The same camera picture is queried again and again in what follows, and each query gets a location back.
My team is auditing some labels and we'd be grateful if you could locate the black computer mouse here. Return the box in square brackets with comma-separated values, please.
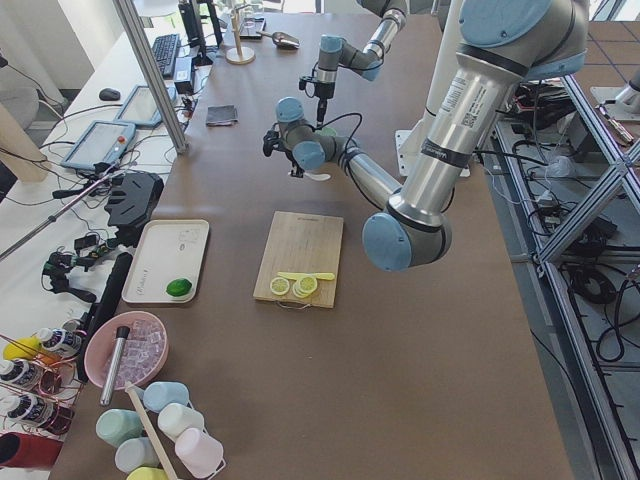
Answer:
[99, 88, 121, 101]

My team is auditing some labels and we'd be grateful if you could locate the wooden mug tree stand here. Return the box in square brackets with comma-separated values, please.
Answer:
[226, 1, 260, 65]

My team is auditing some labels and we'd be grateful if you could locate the metal scoop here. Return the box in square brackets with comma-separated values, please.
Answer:
[257, 30, 300, 50]

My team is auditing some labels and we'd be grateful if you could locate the white ceramic spoon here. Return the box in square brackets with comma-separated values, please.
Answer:
[304, 172, 331, 182]

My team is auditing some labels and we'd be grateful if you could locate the single lemon slice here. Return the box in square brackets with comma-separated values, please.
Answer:
[269, 276, 290, 296]

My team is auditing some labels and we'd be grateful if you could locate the green pastel cup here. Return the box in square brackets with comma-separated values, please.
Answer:
[95, 409, 143, 448]

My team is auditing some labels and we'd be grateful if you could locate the green lime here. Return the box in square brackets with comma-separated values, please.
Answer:
[165, 278, 193, 298]

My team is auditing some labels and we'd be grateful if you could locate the wooden cutting board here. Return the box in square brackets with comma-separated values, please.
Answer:
[253, 211, 344, 308]

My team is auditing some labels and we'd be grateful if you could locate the white pastel cup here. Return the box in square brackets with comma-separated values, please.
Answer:
[157, 403, 205, 441]

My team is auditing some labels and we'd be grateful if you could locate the light blue pastel cup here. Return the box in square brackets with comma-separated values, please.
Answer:
[114, 437, 160, 473]

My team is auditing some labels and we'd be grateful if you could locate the grey folded cloth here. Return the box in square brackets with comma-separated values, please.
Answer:
[205, 105, 238, 127]

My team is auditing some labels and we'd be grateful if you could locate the metal muddler tube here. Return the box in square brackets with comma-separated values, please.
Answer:
[99, 326, 130, 407]

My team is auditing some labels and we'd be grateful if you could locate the yellow pastel cup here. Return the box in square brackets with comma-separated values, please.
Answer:
[126, 466, 168, 480]

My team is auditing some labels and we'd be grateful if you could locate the teach pendant tablet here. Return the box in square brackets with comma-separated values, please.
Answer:
[60, 121, 136, 172]
[115, 85, 162, 129]

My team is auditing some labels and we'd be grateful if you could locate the black keyboard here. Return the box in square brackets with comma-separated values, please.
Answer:
[151, 34, 181, 78]

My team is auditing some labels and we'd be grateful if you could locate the teach pendant tablet near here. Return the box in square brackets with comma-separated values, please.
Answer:
[60, 121, 136, 172]

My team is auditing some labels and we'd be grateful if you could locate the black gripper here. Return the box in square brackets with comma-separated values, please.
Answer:
[314, 80, 334, 127]
[289, 156, 304, 177]

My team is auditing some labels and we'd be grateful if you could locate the aluminium frame post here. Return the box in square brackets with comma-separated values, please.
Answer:
[112, 0, 188, 154]

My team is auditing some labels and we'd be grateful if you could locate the beige rabbit tray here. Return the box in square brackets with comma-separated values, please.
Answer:
[122, 219, 209, 304]

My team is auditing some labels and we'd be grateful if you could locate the pink ice bowl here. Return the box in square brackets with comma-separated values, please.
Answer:
[84, 311, 169, 390]

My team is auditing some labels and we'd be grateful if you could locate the mint green bowl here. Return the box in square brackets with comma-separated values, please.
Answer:
[318, 126, 338, 137]

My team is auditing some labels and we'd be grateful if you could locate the pink pastel cup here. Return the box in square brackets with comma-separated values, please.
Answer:
[175, 428, 226, 479]

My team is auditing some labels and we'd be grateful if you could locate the yellow plastic knife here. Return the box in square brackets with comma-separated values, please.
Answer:
[277, 271, 336, 281]

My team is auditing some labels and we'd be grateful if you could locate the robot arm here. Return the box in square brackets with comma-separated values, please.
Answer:
[264, 1, 589, 271]
[310, 0, 409, 128]

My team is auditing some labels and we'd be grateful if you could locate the teach pendant tablet far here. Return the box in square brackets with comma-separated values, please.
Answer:
[115, 85, 162, 129]

